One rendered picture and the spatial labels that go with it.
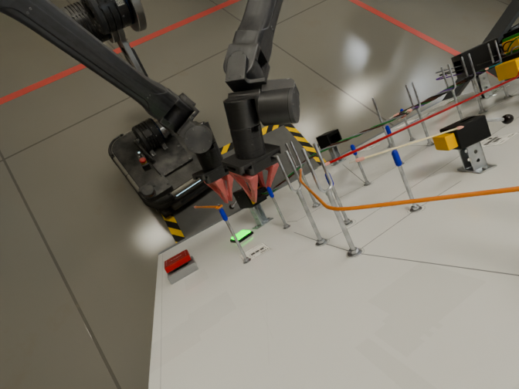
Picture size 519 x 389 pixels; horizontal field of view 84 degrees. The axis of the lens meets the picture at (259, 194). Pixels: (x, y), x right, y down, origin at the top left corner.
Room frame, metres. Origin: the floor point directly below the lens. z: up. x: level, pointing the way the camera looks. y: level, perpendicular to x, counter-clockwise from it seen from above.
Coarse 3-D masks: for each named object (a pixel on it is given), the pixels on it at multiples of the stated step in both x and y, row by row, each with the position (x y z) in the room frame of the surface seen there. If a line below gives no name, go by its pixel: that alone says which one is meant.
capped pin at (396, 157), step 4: (392, 152) 0.23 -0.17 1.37; (396, 152) 0.23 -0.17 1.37; (392, 156) 0.23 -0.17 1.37; (396, 156) 0.23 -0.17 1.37; (396, 160) 0.22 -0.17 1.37; (400, 160) 0.22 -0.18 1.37; (396, 164) 0.22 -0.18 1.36; (400, 164) 0.22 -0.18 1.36; (400, 168) 0.21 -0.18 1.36; (400, 172) 0.21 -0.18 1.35; (404, 172) 0.21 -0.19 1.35; (404, 176) 0.21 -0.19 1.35; (404, 180) 0.20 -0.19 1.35; (408, 184) 0.20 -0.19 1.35; (408, 188) 0.19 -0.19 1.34; (408, 192) 0.19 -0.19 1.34; (412, 196) 0.19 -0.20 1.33; (412, 204) 0.18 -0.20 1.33; (412, 208) 0.17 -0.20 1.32; (416, 208) 0.17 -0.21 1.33; (420, 208) 0.17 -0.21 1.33
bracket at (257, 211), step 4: (252, 208) 0.29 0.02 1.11; (256, 208) 0.30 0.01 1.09; (260, 208) 0.29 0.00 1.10; (252, 212) 0.28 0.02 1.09; (256, 212) 0.29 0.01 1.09; (260, 212) 0.29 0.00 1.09; (256, 216) 0.27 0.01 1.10; (260, 216) 0.28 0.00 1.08; (264, 216) 0.28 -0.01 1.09; (256, 220) 0.27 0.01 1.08; (260, 220) 0.27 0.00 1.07; (264, 220) 0.27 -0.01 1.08; (268, 220) 0.27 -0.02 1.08; (256, 224) 0.27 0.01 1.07; (260, 224) 0.26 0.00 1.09; (264, 224) 0.26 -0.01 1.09; (256, 228) 0.25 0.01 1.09
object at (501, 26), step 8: (512, 0) 0.92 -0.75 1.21; (512, 8) 0.91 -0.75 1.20; (504, 16) 0.92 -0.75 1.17; (512, 16) 0.90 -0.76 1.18; (496, 24) 0.92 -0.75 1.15; (504, 24) 0.90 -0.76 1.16; (512, 24) 0.91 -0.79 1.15; (496, 32) 0.91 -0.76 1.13; (504, 32) 0.90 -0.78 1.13; (488, 40) 0.91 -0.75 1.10; (456, 80) 0.92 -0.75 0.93; (504, 80) 0.81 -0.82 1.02; (456, 88) 0.91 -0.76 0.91; (464, 88) 0.91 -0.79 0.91; (448, 96) 0.91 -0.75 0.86
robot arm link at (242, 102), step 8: (232, 96) 0.39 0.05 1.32; (240, 96) 0.39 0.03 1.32; (248, 96) 0.38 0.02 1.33; (256, 96) 0.37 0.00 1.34; (224, 104) 0.38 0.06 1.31; (232, 104) 0.37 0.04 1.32; (240, 104) 0.37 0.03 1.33; (248, 104) 0.37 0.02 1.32; (256, 104) 0.37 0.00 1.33; (232, 112) 0.36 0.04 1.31; (240, 112) 0.36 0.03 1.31; (248, 112) 0.36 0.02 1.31; (256, 112) 0.37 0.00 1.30; (232, 120) 0.36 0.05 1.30; (240, 120) 0.35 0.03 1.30; (248, 120) 0.35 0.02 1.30; (256, 120) 0.36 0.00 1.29; (232, 128) 0.35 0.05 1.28; (240, 128) 0.35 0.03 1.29
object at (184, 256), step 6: (180, 252) 0.19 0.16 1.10; (186, 252) 0.18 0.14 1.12; (174, 258) 0.18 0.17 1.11; (180, 258) 0.17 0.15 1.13; (186, 258) 0.17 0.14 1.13; (168, 264) 0.16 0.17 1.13; (174, 264) 0.16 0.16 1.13; (180, 264) 0.16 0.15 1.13; (186, 264) 0.16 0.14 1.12; (168, 270) 0.15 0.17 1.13; (174, 270) 0.15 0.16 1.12
